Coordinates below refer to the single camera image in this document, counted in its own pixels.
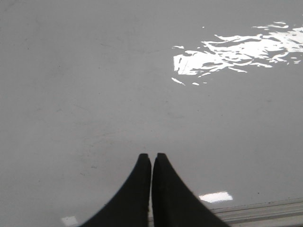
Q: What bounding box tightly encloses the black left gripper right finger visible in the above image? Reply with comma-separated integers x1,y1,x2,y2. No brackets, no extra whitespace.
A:
151,153,228,227

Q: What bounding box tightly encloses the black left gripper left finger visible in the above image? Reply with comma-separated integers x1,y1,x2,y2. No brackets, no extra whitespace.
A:
82,153,152,227

